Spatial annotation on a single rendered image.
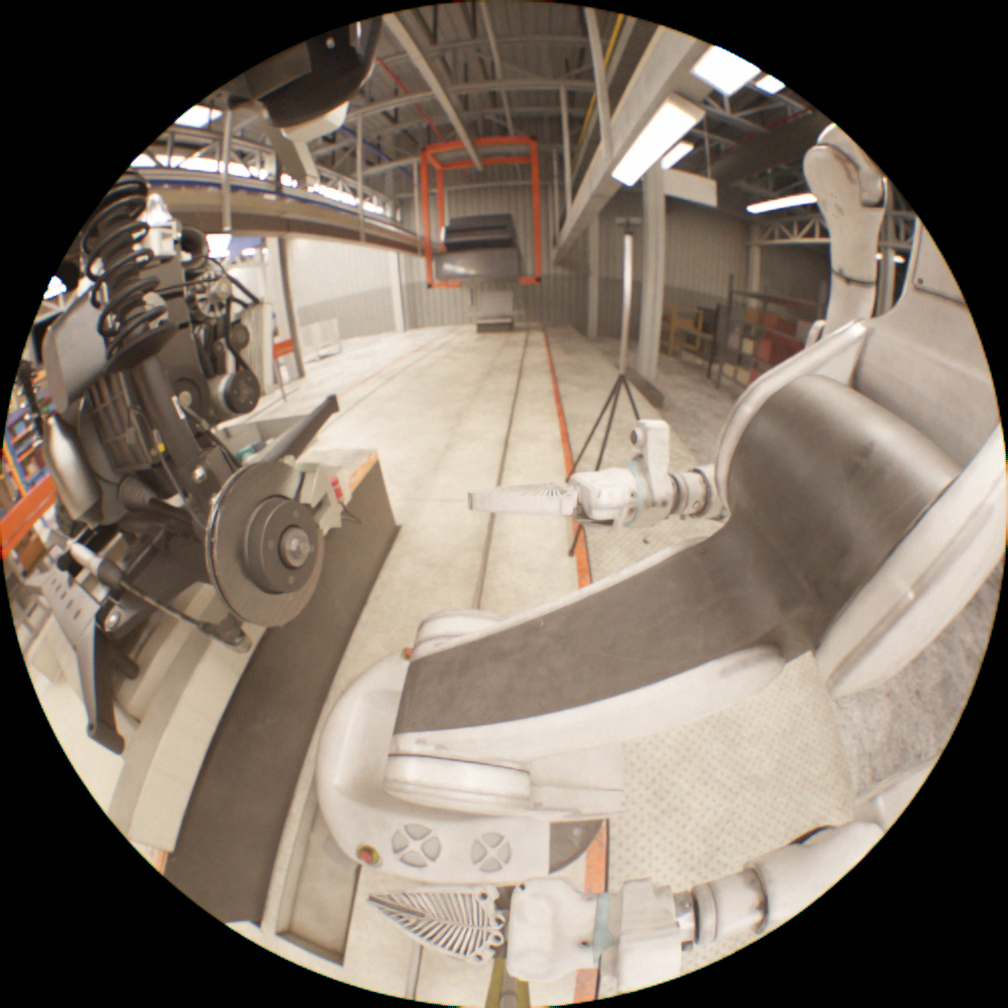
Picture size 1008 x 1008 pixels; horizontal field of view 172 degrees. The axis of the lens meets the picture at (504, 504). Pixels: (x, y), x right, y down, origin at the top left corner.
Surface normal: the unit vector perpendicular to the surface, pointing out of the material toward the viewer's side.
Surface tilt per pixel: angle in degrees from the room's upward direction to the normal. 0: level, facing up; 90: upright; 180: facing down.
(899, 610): 75
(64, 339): 90
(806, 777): 0
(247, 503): 90
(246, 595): 90
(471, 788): 18
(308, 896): 0
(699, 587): 36
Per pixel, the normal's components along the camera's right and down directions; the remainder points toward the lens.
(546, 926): -0.32, -0.78
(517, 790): 0.80, -0.45
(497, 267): -0.09, 0.59
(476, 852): 0.59, -0.64
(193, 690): 1.00, 0.03
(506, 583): -0.03, -0.81
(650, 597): -0.61, -0.66
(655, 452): 0.11, 0.07
